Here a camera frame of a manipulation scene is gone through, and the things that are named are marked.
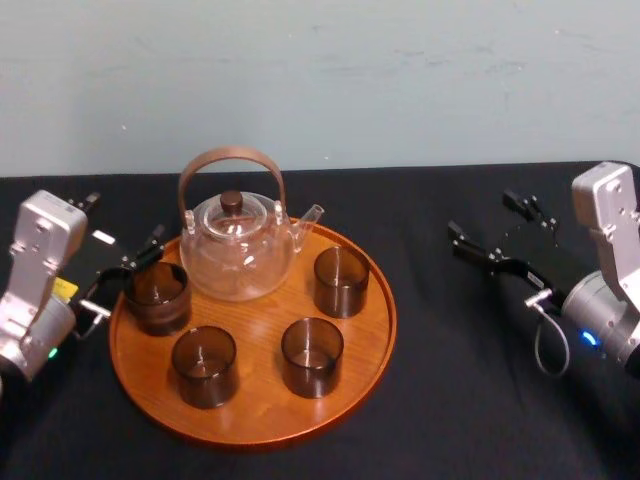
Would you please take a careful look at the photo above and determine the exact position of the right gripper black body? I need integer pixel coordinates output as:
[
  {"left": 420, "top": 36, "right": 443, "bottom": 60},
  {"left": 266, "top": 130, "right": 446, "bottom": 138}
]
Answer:
[{"left": 501, "top": 221, "right": 595, "bottom": 307}]

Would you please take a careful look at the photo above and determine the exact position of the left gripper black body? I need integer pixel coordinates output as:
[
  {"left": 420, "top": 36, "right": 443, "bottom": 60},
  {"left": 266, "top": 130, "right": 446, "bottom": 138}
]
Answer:
[{"left": 52, "top": 228, "right": 133, "bottom": 340}]

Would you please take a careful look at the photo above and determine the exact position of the round wooden tray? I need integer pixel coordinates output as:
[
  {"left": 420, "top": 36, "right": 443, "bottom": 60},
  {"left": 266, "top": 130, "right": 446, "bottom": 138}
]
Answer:
[{"left": 108, "top": 217, "right": 398, "bottom": 445}]

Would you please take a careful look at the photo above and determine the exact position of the smoky glass with wooden sleeve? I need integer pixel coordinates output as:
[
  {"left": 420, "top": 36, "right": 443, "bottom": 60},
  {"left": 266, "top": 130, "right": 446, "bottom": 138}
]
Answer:
[{"left": 123, "top": 261, "right": 193, "bottom": 338}]

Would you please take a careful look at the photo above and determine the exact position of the glass teapot lid, brown knob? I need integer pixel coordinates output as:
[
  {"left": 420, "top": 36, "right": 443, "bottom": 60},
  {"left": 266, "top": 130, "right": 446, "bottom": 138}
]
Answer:
[{"left": 203, "top": 189, "right": 270, "bottom": 237}]

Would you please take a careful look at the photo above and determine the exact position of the smoky glass cup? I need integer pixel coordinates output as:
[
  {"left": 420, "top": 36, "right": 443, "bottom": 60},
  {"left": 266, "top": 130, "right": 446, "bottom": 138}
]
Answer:
[
  {"left": 313, "top": 245, "right": 372, "bottom": 320},
  {"left": 171, "top": 325, "right": 238, "bottom": 411},
  {"left": 280, "top": 317, "right": 346, "bottom": 400}
]

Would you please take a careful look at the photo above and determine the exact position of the black table cloth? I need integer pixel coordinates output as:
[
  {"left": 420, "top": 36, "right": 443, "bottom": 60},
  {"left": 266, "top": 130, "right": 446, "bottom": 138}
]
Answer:
[{"left": 0, "top": 159, "right": 640, "bottom": 480}]

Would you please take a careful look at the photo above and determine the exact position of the left gripper dark cable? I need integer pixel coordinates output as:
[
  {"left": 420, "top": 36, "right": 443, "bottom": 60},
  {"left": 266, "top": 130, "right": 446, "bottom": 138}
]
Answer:
[{"left": 73, "top": 266, "right": 134, "bottom": 342}]

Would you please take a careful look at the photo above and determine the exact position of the right gripper grey cable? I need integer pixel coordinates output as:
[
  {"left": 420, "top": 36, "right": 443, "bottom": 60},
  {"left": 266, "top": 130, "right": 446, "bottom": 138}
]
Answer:
[{"left": 523, "top": 293, "right": 572, "bottom": 377}]

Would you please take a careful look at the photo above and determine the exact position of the glass teapot with wooden handle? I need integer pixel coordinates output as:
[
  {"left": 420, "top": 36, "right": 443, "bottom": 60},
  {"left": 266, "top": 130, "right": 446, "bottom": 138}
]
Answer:
[{"left": 177, "top": 144, "right": 327, "bottom": 303}]

